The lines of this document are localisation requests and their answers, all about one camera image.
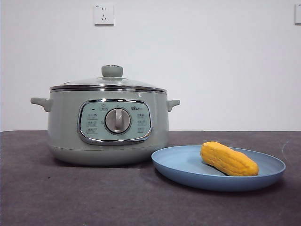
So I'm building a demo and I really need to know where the white wall socket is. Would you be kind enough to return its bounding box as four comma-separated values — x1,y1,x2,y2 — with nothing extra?
94,4,115,26

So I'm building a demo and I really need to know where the pale green electric steamer pot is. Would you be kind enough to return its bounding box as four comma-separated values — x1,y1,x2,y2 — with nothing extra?
30,89,181,165

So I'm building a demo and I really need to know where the yellow corn cob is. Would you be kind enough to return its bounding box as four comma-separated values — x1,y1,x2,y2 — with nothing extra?
200,141,259,177

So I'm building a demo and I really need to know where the glass lid with green knob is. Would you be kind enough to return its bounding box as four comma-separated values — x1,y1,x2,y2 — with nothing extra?
49,65,166,93

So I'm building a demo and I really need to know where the white wall switch plate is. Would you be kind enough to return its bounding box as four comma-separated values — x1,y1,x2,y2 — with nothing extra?
294,4,301,25

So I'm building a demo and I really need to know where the blue round plate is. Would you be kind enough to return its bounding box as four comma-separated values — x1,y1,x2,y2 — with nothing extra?
151,145,287,192

